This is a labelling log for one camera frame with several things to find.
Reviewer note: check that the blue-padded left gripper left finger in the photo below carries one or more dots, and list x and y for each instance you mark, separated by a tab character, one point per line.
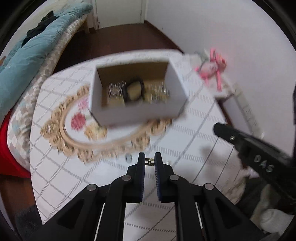
139	177

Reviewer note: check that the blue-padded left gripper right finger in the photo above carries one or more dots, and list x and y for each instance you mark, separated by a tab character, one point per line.
160	174

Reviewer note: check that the black fitness band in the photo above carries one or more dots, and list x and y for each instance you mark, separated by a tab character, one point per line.
133	90

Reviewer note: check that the white patterned tablecloth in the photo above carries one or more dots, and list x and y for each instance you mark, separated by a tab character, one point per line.
69	150

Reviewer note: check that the white cardboard box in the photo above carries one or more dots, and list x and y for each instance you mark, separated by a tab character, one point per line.
165	94

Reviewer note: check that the pink plush toy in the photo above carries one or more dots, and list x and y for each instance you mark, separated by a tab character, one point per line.
212	66

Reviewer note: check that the checkered bed sheet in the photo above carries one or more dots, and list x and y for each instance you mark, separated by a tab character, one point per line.
20	121

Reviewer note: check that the light blue quilt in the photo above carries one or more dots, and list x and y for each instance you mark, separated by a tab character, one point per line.
27	60

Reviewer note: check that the white door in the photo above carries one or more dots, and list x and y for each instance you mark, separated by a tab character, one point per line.
119	12

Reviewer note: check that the black clothing on bed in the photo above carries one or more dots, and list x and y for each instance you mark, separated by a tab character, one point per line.
45	21

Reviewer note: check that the white wall socket strip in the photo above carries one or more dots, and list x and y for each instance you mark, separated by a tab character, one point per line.
247	113

